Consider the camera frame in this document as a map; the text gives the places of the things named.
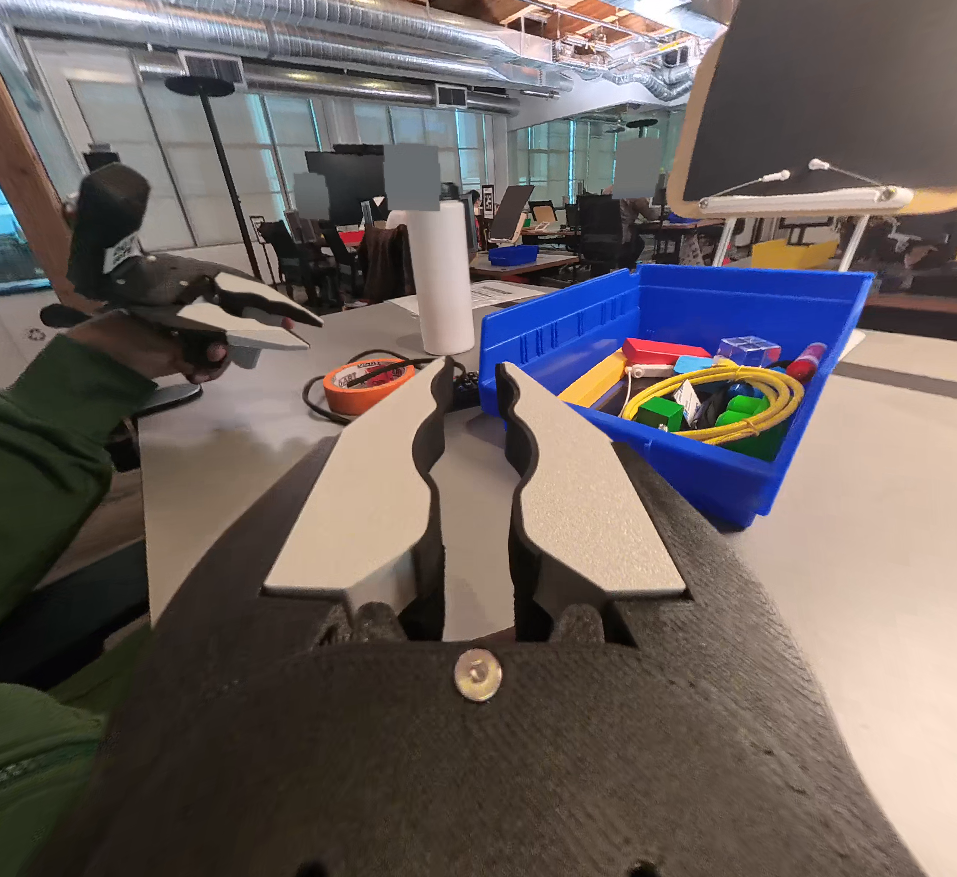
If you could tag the person's left hand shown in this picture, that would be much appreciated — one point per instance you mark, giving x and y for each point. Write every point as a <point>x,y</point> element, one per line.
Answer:
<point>134,342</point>

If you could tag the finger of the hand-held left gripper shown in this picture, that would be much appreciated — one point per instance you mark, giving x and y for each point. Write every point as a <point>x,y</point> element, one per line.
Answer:
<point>250,290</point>
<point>247,328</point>

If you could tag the bright green toy brick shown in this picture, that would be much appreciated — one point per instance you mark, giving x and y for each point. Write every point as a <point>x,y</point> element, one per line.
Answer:
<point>748,410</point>

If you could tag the small blue bin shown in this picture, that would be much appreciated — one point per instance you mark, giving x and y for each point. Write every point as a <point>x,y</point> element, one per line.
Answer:
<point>513,255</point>

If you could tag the brown jacket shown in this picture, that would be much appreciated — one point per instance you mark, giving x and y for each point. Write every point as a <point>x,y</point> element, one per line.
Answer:
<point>385,260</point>

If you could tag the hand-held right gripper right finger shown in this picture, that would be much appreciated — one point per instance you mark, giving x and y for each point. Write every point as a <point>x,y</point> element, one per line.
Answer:
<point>590,526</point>

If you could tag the person's green sweater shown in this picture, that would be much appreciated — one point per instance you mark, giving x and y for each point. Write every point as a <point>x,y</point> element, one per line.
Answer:
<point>37,780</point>

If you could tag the person's left forearm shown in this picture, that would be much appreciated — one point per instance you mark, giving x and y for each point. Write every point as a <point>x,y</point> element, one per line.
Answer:
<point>52,458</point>

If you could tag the black monitor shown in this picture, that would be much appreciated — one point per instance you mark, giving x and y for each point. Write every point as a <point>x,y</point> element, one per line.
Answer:
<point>344,178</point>

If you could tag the black office chair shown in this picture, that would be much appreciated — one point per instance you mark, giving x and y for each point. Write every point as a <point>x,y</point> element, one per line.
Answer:
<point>598,227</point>

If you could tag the blue plastic bin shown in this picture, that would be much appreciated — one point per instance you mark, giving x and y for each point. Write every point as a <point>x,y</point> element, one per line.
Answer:
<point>695,473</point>

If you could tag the paper sheets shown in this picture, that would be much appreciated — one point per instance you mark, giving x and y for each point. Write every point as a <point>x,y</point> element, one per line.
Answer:
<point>508,292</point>

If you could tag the red marker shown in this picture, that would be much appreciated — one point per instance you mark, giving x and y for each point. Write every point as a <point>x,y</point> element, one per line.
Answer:
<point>807,361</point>

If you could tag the yellow bin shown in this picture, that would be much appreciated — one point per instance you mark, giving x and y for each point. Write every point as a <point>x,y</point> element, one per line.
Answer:
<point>796,255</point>

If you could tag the light blue block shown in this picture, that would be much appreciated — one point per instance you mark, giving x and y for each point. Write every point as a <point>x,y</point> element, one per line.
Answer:
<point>695,365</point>

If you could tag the wooden post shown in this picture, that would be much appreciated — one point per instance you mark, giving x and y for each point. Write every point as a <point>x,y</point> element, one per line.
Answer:
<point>30,204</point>

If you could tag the silver ventilation duct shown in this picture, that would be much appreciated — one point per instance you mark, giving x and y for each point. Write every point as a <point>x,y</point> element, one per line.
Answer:
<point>224,10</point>

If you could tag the white water bottle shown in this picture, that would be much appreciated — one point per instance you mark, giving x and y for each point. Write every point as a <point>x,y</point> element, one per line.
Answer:
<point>441,279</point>

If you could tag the clear plastic cube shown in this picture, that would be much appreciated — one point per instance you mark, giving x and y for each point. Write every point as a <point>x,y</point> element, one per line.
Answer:
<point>748,351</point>

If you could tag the orange tape roll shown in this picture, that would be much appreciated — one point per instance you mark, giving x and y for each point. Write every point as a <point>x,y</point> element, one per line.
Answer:
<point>336,393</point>

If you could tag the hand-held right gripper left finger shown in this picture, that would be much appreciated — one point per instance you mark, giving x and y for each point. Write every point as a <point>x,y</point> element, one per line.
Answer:
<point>351,518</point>

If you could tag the yellow block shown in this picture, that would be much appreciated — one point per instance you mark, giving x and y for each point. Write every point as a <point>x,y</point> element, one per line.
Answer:
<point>594,378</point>

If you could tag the red block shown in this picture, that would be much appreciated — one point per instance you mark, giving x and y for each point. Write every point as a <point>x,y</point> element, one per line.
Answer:
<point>665,351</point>

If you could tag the black ridged plug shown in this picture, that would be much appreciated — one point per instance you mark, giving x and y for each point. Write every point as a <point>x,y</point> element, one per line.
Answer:
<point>465,390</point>

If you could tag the black floor lamp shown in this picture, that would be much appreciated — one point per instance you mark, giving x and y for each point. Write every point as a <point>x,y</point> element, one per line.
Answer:
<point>198,86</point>
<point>641,123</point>

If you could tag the white board stand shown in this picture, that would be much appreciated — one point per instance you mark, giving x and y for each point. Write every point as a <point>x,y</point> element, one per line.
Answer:
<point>807,200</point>

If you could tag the dark green block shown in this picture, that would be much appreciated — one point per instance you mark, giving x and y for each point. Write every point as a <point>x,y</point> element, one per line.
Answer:
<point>659,415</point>

